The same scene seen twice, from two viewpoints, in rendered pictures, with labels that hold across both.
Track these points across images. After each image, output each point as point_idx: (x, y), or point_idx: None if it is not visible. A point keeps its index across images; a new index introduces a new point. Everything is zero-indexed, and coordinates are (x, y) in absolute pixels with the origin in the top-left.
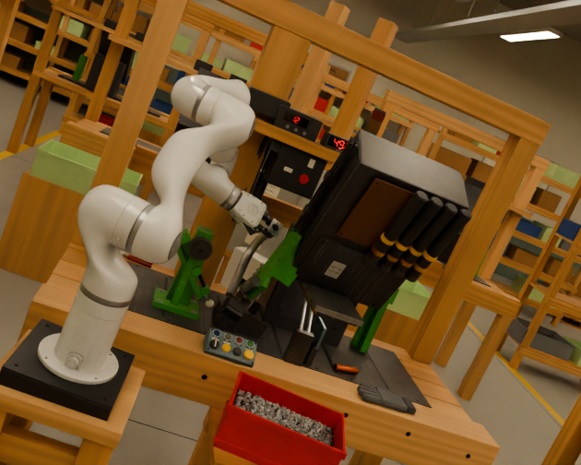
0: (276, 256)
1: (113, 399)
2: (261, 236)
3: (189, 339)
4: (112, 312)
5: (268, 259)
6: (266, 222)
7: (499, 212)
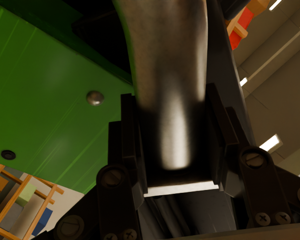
0: (26, 114)
1: None
2: (132, 50)
3: None
4: None
5: (7, 31)
6: (217, 160)
7: None
